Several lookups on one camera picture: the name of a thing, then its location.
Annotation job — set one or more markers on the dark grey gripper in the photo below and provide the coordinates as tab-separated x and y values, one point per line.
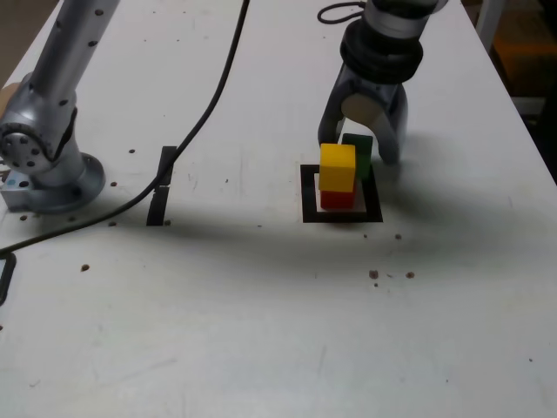
374	89

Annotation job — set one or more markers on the green cube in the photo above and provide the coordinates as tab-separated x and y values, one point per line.
363	157

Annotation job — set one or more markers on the yellow cube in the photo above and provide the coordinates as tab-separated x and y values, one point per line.
337	170

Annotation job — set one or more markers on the red cube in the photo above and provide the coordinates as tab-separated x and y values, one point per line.
337	200

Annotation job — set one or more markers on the black tape square outline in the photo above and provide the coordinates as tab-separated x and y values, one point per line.
308	196

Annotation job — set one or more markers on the black tape strip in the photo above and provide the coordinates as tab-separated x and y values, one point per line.
156	209

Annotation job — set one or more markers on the black rectangular tray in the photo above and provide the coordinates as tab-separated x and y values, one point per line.
12	265

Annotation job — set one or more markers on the white metal frame post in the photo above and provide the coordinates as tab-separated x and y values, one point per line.
487	22

